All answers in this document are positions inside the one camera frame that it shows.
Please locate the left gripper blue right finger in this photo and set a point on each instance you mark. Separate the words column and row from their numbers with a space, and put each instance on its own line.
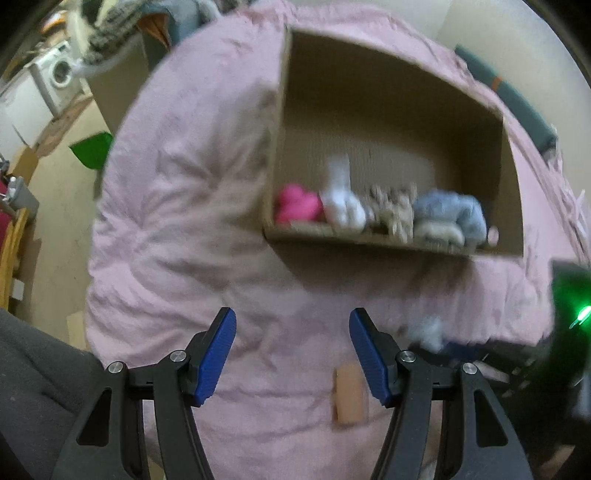
column 478, row 440

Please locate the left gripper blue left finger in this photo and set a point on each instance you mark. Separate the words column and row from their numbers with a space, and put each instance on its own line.
column 107, row 439

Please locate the light blue fluffy sock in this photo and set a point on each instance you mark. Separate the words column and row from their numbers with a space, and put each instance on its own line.
column 464, row 210

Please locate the beige patterned scrunchie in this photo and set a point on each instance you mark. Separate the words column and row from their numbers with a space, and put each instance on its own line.
column 392, row 212

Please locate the white fluffy item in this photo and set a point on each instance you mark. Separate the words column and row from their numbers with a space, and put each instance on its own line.
column 342, row 208

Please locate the cream ruffled scrunchie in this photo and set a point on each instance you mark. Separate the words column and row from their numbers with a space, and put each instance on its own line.
column 493, row 236

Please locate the tan cardboard piece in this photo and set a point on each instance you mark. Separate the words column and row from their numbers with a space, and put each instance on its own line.
column 350, row 397

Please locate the grey trouser leg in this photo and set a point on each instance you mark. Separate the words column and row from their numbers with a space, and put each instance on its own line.
column 44, row 385

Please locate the beige fluffy sock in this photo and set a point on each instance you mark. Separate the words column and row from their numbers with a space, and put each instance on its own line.
column 442, row 231

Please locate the pink fluffy bedspread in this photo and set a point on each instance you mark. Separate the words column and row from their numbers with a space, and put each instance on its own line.
column 179, row 235

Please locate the pink fluffy sock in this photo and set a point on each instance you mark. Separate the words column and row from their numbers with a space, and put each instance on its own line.
column 294, row 203

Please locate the yellow wooden chair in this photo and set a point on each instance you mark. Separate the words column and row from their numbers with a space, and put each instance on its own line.
column 10, row 246

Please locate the red suitcase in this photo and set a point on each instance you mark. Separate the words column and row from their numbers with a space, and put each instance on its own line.
column 8, row 213

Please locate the large brown cardboard box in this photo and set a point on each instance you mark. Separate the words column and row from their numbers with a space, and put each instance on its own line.
column 116, row 84

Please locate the white washing machine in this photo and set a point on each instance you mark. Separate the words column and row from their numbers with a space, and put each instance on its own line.
column 53, row 73

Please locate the striped grey knit blanket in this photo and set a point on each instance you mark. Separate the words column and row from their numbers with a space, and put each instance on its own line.
column 111, row 39

